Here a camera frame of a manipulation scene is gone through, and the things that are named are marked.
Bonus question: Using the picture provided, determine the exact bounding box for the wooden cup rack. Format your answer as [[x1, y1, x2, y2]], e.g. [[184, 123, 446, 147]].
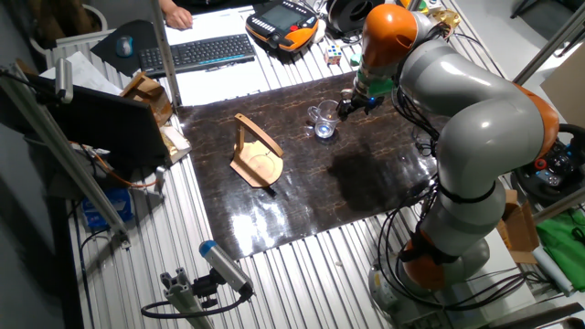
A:
[[229, 112, 285, 189]]

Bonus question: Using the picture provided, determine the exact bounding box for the blue box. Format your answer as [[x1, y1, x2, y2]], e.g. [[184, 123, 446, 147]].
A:
[[81, 187, 134, 229]]

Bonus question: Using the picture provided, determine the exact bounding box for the black camera cable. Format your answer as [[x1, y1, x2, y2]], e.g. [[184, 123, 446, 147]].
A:
[[140, 292, 252, 320]]

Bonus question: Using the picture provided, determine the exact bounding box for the black round spool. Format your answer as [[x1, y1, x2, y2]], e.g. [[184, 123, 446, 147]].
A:
[[326, 0, 385, 36]]

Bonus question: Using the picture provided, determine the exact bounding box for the white paper roll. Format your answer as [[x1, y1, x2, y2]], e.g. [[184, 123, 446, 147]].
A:
[[532, 246, 575, 297]]

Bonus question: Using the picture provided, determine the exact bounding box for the golden shiny object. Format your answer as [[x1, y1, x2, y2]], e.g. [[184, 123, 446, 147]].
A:
[[429, 7, 463, 31]]

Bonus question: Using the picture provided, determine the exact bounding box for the black flat monitor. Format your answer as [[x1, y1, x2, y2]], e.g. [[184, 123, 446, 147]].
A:
[[27, 72, 171, 171]]

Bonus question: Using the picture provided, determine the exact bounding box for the orange cable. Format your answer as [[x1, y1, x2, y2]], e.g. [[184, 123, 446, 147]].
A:
[[68, 140, 159, 189]]

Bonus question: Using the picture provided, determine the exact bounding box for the Rubik's cube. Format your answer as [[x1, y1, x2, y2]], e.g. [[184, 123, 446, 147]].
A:
[[324, 44, 344, 66]]

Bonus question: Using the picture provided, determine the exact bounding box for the black orange teach pendant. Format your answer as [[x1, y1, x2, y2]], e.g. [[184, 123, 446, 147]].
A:
[[245, 0, 320, 53]]

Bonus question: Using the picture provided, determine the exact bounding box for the white curved chair frame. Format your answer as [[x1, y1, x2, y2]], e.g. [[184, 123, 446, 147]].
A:
[[29, 3, 110, 56]]

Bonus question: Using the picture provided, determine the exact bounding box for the large white paper sheet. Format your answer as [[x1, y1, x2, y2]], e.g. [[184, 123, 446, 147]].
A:
[[164, 6, 275, 107]]

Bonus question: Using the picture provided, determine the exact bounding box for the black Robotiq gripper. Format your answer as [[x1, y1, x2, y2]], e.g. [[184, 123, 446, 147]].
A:
[[336, 89, 385, 122]]

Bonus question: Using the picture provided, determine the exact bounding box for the short aluminium profile stand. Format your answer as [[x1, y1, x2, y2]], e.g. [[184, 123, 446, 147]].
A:
[[159, 267, 216, 329]]

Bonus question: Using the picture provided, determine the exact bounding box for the person's bare hand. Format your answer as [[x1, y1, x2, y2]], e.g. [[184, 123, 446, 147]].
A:
[[164, 5, 194, 31]]

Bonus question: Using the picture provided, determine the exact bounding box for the grey computer mouse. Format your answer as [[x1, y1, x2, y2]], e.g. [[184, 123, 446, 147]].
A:
[[114, 35, 135, 58]]

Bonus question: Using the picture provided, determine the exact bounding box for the silver camera with blue end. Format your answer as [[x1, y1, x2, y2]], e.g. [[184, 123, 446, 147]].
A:
[[198, 239, 255, 296]]

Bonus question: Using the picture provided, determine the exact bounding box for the dark marble pattern mat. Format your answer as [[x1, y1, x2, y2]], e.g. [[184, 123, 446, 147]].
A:
[[176, 71, 447, 261]]

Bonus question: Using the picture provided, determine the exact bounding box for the black computer keyboard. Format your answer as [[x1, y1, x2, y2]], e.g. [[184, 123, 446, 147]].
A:
[[138, 33, 257, 79]]

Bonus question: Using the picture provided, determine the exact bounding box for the black mouse pad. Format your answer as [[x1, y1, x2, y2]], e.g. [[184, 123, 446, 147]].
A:
[[90, 19, 159, 78]]

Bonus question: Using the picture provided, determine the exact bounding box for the aluminium frame bar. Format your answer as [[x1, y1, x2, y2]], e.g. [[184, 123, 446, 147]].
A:
[[150, 0, 183, 109], [0, 63, 132, 248], [514, 2, 585, 86], [532, 186, 585, 225]]

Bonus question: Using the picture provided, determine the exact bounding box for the clear plastic cup with handle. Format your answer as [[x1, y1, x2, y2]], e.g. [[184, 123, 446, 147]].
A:
[[306, 99, 342, 140]]

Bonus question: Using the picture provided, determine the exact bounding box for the white cardboard packet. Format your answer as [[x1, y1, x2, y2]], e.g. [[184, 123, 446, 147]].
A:
[[159, 125, 193, 165]]

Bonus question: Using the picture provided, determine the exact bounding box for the loose white paper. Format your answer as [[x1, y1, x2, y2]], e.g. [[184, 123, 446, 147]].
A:
[[39, 50, 123, 96]]

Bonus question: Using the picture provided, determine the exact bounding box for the green cloth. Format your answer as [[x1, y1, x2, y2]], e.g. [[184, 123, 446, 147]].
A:
[[535, 207, 585, 292]]

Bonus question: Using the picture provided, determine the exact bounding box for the brown cardboard board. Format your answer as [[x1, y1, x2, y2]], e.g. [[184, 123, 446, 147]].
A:
[[540, 54, 585, 129]]

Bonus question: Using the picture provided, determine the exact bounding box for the black steering wheel controller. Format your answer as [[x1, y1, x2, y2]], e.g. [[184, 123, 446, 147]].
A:
[[515, 123, 585, 207]]

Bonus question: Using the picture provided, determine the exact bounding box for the open brown cardboard box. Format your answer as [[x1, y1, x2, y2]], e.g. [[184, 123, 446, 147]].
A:
[[496, 189, 541, 265]]

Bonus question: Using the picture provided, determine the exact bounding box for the silver depth camera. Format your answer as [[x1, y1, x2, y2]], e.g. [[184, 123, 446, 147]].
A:
[[54, 57, 74, 104]]

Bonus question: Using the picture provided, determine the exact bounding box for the small wooden box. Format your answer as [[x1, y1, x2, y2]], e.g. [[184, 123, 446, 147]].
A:
[[119, 70, 174, 127]]

